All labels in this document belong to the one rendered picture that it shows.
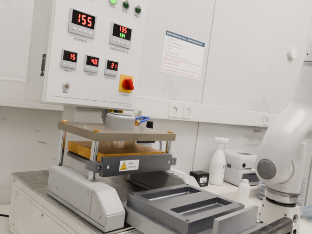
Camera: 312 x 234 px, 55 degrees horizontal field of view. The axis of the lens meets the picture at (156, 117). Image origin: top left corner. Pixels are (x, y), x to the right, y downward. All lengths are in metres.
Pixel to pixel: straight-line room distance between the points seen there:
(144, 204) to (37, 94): 0.44
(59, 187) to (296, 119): 0.58
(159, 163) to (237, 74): 1.30
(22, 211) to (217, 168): 1.02
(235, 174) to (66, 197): 1.13
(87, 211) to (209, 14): 1.39
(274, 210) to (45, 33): 0.76
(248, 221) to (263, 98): 1.71
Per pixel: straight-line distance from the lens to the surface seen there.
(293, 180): 0.82
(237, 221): 0.60
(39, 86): 0.87
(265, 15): 2.28
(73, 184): 0.71
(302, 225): 1.49
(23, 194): 0.93
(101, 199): 0.63
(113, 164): 0.70
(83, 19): 0.90
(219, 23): 1.87
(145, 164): 0.77
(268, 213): 0.87
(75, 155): 0.81
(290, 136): 0.74
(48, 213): 0.80
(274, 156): 0.74
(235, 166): 1.69
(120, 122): 0.78
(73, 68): 0.87
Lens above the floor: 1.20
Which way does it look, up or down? 3 degrees down
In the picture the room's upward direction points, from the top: 7 degrees clockwise
